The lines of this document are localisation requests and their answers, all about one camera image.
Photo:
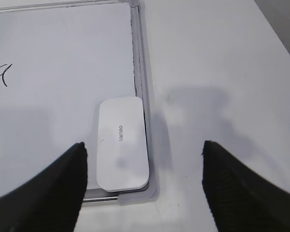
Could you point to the white rectangular board eraser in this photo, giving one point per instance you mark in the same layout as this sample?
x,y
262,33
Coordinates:
x,y
122,157

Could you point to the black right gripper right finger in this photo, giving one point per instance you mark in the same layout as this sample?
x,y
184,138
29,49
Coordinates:
x,y
239,199

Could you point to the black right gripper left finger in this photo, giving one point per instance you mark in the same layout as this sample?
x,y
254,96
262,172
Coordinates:
x,y
51,201

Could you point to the white board with aluminium frame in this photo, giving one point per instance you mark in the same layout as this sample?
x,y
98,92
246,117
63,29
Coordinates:
x,y
58,63

